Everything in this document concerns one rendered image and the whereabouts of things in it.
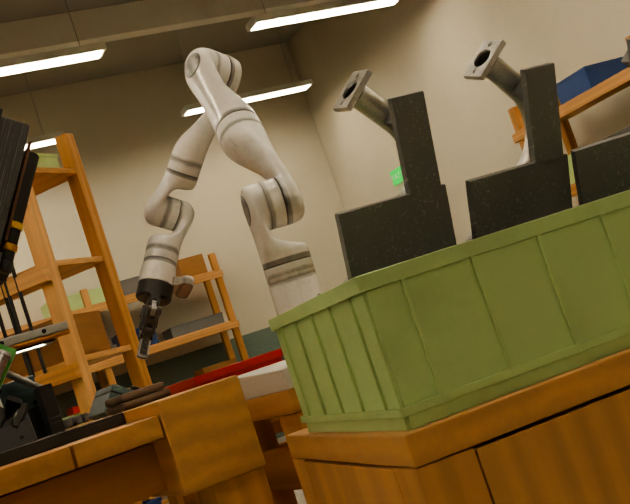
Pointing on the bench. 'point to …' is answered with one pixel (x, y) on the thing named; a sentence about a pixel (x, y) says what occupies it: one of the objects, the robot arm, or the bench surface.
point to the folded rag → (136, 398)
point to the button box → (105, 400)
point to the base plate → (50, 442)
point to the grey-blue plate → (25, 402)
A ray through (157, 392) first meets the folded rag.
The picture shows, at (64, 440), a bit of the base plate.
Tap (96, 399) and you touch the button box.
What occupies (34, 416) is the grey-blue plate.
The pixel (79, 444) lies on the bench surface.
